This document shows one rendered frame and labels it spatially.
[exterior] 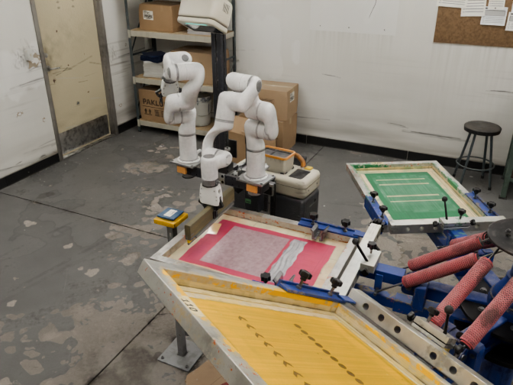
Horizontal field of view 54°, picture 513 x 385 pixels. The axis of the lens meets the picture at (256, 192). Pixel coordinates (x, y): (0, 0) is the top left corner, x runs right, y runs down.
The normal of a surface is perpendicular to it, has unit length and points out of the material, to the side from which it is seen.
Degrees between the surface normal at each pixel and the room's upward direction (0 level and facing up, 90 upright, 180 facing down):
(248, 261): 0
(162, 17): 89
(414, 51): 90
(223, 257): 0
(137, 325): 0
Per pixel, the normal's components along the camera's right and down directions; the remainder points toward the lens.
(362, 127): -0.43, 0.40
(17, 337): 0.00, -0.90
